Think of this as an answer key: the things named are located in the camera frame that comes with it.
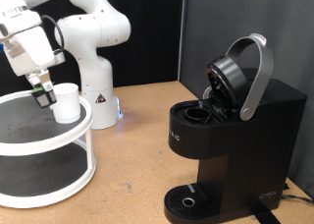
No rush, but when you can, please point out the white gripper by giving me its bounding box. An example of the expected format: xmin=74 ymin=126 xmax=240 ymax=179
xmin=0 ymin=25 xmax=67 ymax=92

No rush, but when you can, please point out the black Keurig coffee machine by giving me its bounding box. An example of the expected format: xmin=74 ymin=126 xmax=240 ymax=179
xmin=164 ymin=32 xmax=308 ymax=224

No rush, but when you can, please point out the white two-tier turntable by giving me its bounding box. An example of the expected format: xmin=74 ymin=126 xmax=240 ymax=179
xmin=0 ymin=88 xmax=97 ymax=209

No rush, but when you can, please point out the black curtain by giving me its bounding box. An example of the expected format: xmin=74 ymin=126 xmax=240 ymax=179
xmin=0 ymin=0 xmax=184 ymax=97

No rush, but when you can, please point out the white mug green-taped handle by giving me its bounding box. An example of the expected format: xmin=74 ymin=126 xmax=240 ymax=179
xmin=49 ymin=83 xmax=81 ymax=125

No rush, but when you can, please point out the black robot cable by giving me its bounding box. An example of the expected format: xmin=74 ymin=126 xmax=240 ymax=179
xmin=40 ymin=14 xmax=66 ymax=55

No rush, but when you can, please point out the coffee machine power cable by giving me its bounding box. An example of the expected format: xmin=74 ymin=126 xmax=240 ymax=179
xmin=282 ymin=194 xmax=314 ymax=205

